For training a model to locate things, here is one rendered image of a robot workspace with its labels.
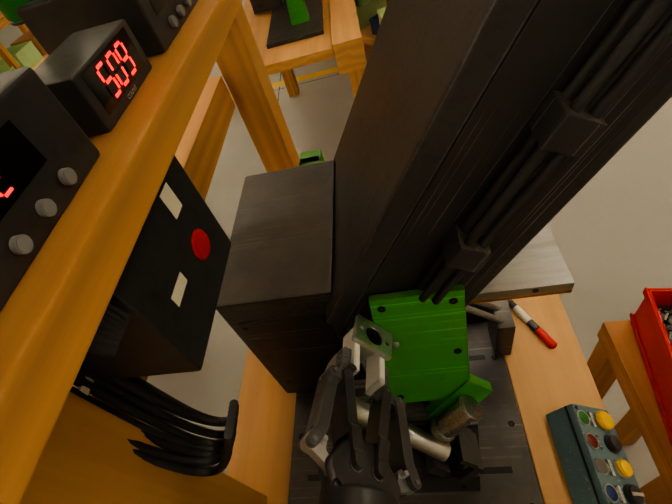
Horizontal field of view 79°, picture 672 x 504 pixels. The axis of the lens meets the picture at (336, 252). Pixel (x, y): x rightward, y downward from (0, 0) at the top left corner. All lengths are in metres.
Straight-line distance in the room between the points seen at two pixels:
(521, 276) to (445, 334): 0.20
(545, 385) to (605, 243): 1.50
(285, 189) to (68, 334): 0.52
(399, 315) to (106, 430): 0.34
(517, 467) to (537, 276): 0.32
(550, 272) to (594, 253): 1.55
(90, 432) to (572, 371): 0.76
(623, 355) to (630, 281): 1.17
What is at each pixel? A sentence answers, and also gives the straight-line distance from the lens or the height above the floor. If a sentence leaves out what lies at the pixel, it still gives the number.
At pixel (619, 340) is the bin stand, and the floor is 0.80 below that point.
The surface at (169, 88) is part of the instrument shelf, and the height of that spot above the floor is 1.54.
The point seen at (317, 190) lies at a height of 1.24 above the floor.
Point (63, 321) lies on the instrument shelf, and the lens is 0.29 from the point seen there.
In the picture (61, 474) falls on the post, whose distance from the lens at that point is 0.47.
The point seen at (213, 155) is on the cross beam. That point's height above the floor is 1.21.
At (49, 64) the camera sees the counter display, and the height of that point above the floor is 1.59.
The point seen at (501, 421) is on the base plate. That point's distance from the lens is 0.83.
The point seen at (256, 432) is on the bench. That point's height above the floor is 0.88.
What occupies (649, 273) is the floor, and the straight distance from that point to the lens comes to 2.24.
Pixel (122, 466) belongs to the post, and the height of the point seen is 1.29.
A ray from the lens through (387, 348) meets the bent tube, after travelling 0.52.
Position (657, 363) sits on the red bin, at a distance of 0.99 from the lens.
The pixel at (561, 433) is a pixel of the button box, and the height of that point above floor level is 0.93.
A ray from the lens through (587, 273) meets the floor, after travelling 2.17.
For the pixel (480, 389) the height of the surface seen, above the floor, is 1.09.
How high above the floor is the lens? 1.69
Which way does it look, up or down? 48 degrees down
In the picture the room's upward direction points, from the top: 20 degrees counter-clockwise
